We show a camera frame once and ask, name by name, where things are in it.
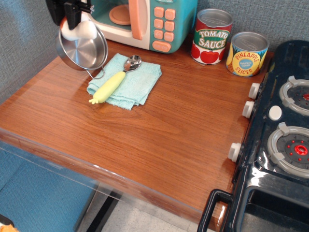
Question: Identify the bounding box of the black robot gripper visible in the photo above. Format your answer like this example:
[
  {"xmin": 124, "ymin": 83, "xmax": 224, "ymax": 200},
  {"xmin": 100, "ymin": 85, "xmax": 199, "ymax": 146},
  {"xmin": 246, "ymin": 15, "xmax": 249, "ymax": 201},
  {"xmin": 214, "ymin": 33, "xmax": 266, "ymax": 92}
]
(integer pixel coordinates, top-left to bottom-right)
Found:
[{"xmin": 45, "ymin": 0, "xmax": 94, "ymax": 30}]

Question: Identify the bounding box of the plush white brown mushroom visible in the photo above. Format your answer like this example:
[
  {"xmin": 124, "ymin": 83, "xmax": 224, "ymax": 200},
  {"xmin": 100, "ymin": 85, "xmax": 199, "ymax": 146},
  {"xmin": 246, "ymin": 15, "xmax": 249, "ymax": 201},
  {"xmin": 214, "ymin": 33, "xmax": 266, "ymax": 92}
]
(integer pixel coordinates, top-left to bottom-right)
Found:
[{"xmin": 60, "ymin": 13, "xmax": 98, "ymax": 41}]

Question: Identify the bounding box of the silver metal pot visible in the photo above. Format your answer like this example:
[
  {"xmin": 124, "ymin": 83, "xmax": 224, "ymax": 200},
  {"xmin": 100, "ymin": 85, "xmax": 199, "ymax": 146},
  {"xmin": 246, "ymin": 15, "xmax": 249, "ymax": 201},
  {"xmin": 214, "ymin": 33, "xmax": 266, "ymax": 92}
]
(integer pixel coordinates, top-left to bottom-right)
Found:
[{"xmin": 55, "ymin": 26, "xmax": 108, "ymax": 79}]

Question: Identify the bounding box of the light blue folded cloth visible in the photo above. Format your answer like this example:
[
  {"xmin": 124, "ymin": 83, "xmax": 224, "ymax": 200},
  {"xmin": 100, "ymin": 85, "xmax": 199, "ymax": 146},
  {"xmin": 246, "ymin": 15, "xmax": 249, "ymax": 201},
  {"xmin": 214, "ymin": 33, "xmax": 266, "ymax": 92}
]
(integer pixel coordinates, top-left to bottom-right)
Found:
[{"xmin": 87, "ymin": 53, "xmax": 162, "ymax": 110}]

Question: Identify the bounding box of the teal toy microwave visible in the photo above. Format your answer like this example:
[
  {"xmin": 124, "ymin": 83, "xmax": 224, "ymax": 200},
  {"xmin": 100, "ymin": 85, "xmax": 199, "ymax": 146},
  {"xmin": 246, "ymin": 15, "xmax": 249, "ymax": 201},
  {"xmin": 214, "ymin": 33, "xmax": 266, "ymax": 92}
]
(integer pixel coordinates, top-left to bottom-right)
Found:
[{"xmin": 88, "ymin": 0, "xmax": 197, "ymax": 54}]

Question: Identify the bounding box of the tomato sauce can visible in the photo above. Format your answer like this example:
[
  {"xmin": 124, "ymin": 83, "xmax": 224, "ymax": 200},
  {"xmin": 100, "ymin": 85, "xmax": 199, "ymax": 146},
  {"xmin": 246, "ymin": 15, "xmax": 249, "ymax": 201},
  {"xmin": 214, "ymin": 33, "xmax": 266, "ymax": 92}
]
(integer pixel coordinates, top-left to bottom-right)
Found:
[{"xmin": 191, "ymin": 8, "xmax": 233, "ymax": 65}]

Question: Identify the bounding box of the pineapple slices can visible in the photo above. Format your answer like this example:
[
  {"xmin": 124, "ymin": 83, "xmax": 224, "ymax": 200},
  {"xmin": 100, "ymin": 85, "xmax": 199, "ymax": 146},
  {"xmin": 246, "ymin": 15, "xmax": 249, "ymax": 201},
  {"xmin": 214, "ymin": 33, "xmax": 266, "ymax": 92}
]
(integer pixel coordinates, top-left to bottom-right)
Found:
[{"xmin": 226, "ymin": 32, "xmax": 269, "ymax": 77}]

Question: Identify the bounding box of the black table leg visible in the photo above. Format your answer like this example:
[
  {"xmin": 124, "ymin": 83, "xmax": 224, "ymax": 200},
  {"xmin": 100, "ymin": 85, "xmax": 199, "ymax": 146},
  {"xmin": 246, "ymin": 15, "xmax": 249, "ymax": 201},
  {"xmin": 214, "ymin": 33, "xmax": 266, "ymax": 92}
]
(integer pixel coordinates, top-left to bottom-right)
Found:
[{"xmin": 87, "ymin": 191, "xmax": 120, "ymax": 232}]

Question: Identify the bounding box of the white stove knob upper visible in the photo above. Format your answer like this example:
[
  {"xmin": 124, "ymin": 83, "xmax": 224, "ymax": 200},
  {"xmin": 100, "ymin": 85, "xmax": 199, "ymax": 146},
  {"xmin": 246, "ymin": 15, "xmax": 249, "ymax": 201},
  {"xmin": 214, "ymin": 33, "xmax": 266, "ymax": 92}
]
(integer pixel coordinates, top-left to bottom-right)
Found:
[{"xmin": 248, "ymin": 83, "xmax": 260, "ymax": 100}]

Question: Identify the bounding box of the white stove knob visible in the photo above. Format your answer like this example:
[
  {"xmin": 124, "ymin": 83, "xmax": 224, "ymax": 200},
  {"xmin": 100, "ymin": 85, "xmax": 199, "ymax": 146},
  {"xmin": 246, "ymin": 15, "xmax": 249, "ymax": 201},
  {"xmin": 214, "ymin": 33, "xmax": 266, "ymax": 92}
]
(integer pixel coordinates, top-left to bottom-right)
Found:
[
  {"xmin": 228, "ymin": 143, "xmax": 241, "ymax": 162},
  {"xmin": 242, "ymin": 101, "xmax": 254, "ymax": 118},
  {"xmin": 248, "ymin": 83, "xmax": 260, "ymax": 100}
]

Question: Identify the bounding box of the white stove knob middle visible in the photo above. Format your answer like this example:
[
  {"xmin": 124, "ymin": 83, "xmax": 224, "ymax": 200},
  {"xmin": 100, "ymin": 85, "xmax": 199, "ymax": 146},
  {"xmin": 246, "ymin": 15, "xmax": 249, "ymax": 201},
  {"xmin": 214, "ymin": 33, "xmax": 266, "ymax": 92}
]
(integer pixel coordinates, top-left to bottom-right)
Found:
[{"xmin": 242, "ymin": 101, "xmax": 254, "ymax": 118}]

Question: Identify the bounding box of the white stove knob lower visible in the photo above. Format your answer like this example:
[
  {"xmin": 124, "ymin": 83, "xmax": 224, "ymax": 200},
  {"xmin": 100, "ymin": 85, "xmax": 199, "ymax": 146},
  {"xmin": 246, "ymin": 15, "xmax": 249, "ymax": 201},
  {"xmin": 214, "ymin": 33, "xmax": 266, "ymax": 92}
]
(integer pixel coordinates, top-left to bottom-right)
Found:
[{"xmin": 228, "ymin": 143, "xmax": 241, "ymax": 162}]

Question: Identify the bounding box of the orange plush toy corner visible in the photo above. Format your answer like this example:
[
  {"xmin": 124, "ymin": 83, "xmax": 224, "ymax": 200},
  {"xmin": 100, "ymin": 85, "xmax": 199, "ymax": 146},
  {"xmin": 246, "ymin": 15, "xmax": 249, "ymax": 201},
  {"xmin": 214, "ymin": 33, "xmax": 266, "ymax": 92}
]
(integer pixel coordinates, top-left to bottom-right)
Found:
[{"xmin": 0, "ymin": 224, "xmax": 19, "ymax": 232}]

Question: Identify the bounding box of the dark blue toy stove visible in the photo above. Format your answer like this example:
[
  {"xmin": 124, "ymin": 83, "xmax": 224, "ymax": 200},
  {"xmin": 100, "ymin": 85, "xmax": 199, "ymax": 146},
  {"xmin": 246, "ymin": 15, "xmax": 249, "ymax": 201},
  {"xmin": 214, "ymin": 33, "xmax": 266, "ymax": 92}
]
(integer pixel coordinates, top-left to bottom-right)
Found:
[{"xmin": 198, "ymin": 40, "xmax": 309, "ymax": 232}]

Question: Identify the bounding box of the yellow handled metal spoon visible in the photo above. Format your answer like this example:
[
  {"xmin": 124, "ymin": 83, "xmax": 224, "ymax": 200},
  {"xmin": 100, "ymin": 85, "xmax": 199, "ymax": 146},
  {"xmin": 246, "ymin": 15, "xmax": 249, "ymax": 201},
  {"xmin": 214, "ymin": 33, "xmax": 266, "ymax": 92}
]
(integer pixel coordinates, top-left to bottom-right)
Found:
[{"xmin": 88, "ymin": 55, "xmax": 142, "ymax": 104}]

